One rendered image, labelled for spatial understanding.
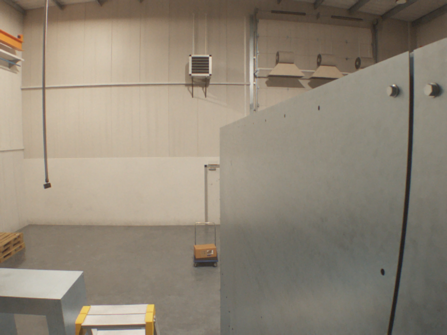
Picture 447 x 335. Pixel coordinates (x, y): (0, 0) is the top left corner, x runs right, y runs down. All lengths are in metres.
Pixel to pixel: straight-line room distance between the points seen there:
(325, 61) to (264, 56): 2.09
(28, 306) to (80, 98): 8.71
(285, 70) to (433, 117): 10.05
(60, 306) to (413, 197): 3.33
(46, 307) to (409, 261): 3.39
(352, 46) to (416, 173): 12.08
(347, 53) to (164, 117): 7.06
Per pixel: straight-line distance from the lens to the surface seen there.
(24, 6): 12.76
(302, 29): 11.71
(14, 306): 3.68
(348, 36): 12.36
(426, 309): 0.27
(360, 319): 0.36
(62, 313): 3.46
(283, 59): 10.31
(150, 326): 1.48
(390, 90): 0.28
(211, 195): 10.65
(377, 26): 12.85
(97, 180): 11.15
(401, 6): 12.49
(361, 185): 0.33
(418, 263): 0.27
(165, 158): 10.54
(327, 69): 10.82
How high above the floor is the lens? 3.13
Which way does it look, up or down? 6 degrees down
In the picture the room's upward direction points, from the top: straight up
